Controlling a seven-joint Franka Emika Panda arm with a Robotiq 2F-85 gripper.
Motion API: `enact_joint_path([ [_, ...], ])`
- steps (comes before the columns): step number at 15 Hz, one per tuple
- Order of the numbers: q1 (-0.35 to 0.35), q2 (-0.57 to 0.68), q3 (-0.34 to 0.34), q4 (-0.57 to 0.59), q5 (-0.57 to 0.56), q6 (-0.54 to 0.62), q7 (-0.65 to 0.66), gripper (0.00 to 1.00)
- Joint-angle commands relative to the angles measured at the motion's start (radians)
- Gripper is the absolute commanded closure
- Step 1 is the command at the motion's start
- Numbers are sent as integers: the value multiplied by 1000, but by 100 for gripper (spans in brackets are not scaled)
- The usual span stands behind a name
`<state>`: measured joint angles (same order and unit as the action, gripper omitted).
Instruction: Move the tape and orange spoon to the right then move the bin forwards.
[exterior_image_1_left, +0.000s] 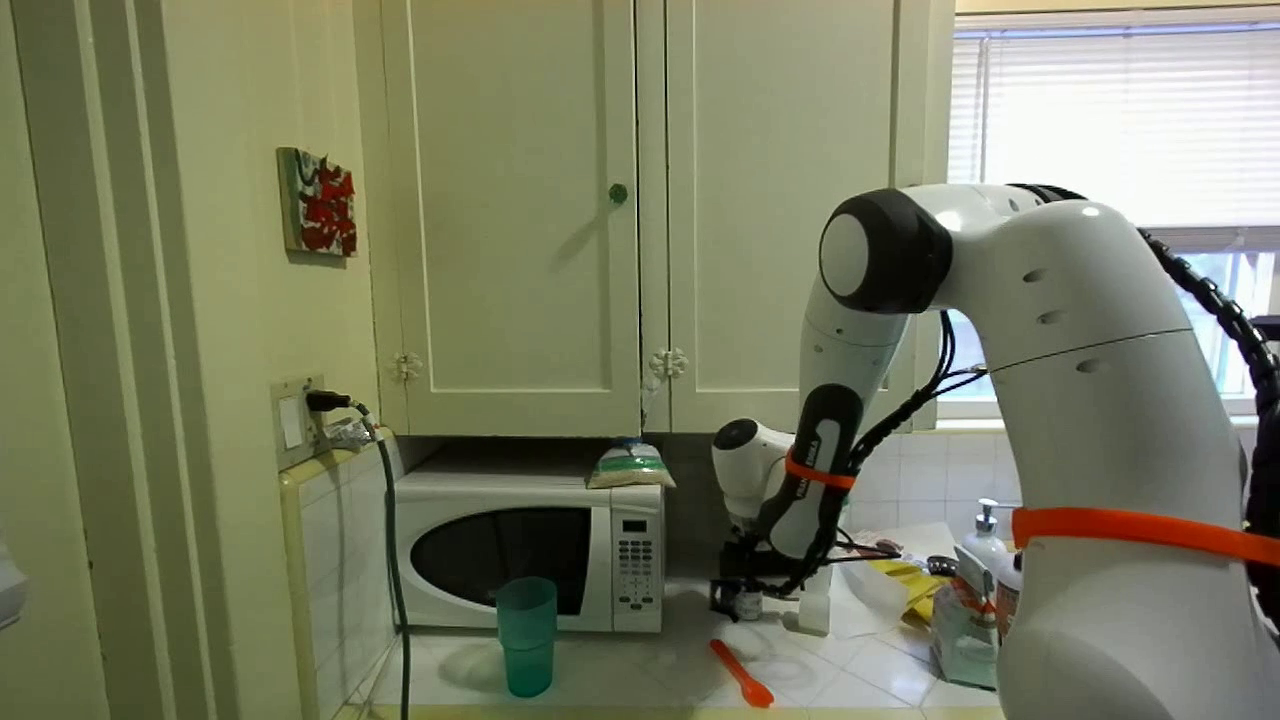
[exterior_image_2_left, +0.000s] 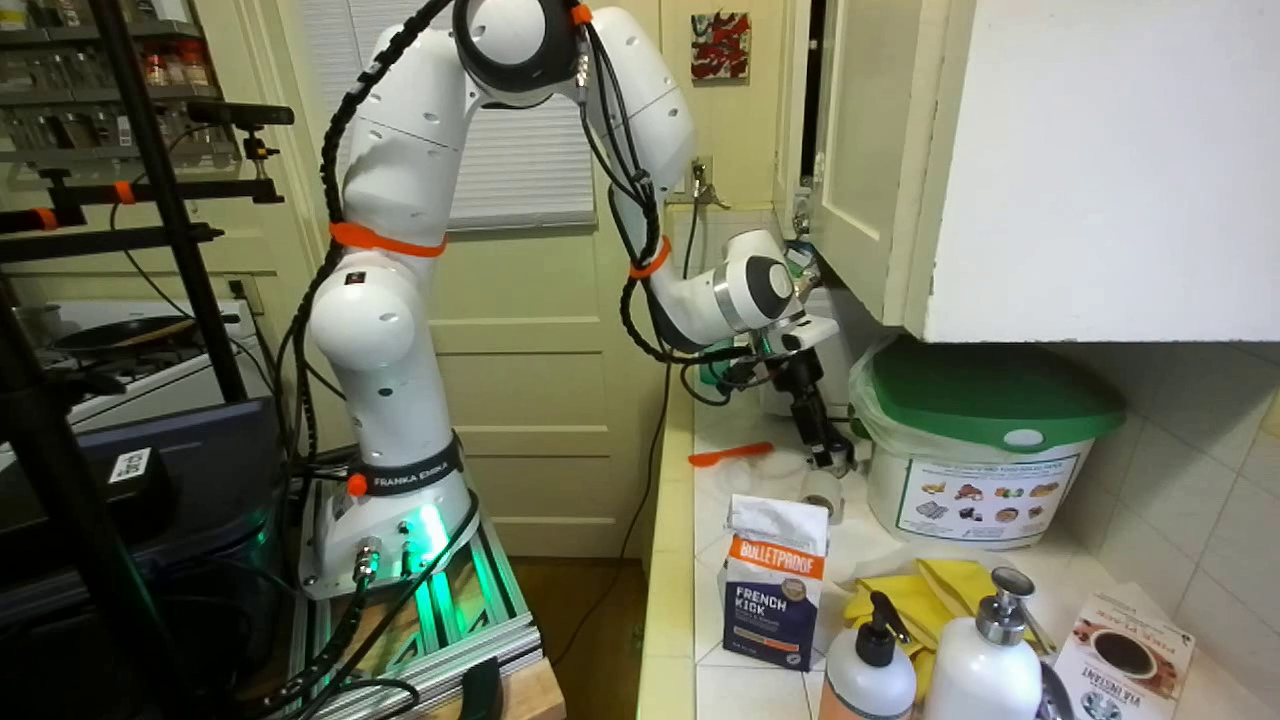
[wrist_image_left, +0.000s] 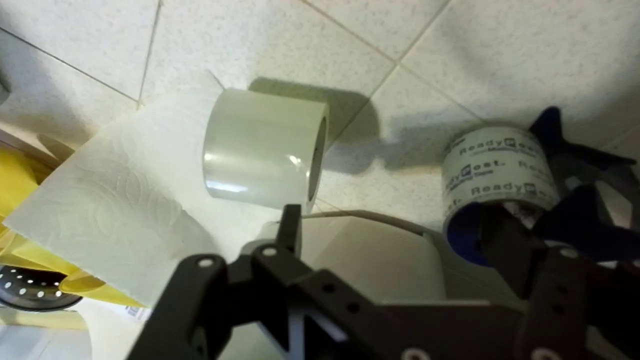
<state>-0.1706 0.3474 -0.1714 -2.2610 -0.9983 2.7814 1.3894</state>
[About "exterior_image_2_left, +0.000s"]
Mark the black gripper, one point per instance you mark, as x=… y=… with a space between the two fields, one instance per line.
x=804 y=375

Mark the orange marker pen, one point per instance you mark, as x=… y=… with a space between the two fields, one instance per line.
x=726 y=453

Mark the white bin with green lid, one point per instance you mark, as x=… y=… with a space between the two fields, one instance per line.
x=984 y=403

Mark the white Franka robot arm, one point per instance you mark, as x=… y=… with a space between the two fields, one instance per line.
x=384 y=347

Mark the white microwave oven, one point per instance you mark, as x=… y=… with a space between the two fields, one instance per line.
x=863 y=326

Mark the green plastic cup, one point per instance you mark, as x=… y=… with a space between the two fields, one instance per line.
x=721 y=376

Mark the green yellow sponge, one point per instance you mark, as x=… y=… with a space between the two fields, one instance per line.
x=811 y=264

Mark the coffee bag with orange label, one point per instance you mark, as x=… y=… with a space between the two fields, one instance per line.
x=775 y=586

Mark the yellow cloth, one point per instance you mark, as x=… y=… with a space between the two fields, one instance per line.
x=934 y=593

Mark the white spray bottle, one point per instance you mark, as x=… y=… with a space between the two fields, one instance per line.
x=867 y=680

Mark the white pump soap bottle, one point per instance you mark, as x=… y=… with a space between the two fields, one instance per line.
x=984 y=675

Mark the cream panel door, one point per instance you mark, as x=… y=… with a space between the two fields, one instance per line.
x=532 y=403

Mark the coffee box with cup picture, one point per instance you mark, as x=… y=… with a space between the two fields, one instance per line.
x=1125 y=653

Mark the black computer case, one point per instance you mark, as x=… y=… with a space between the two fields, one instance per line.
x=201 y=483

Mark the grey printer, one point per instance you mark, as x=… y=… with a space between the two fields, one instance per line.
x=145 y=366

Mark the black metal rack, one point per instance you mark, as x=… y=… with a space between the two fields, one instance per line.
x=145 y=146

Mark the cream wall power outlet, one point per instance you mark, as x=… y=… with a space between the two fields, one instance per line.
x=680 y=178

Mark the cream wall cabinet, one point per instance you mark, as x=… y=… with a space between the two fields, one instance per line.
x=1106 y=161

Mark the red floral wall picture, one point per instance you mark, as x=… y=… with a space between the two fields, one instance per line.
x=721 y=46

